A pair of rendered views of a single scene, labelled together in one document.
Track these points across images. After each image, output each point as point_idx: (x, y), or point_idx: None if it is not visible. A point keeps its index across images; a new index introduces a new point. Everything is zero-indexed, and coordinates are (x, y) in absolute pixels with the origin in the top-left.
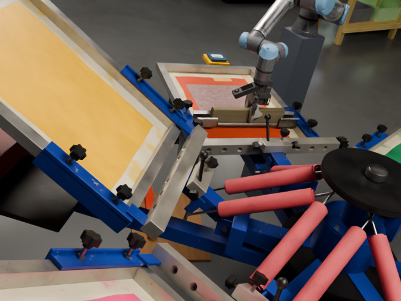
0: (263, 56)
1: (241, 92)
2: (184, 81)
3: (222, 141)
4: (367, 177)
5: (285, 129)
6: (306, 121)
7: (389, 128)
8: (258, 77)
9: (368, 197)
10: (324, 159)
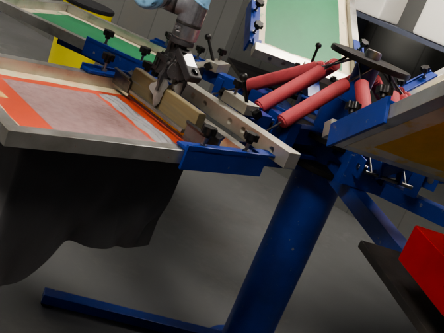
0: (208, 6)
1: (198, 70)
2: (42, 127)
3: (265, 133)
4: (378, 60)
5: (237, 79)
6: (122, 70)
7: (65, 30)
8: (196, 39)
9: (400, 70)
10: (380, 65)
